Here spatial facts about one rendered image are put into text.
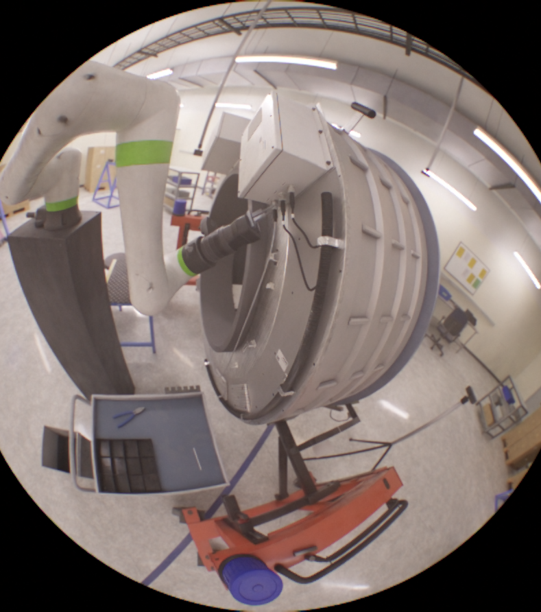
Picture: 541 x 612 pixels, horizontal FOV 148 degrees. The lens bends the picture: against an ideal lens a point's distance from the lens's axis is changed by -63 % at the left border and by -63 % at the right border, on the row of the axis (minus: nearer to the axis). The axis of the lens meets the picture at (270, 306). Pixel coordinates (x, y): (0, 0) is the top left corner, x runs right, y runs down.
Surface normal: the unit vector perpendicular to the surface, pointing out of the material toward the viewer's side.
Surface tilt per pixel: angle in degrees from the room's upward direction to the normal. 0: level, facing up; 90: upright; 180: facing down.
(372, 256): 56
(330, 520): 0
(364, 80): 90
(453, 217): 90
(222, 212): 108
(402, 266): 74
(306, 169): 132
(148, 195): 88
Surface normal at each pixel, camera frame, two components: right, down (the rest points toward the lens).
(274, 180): 0.03, 1.00
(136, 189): 0.30, 0.69
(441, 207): -0.46, 0.42
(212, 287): 0.47, -0.25
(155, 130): 0.74, 0.53
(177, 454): 0.33, -0.73
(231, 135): 0.47, 0.14
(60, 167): 0.93, 0.37
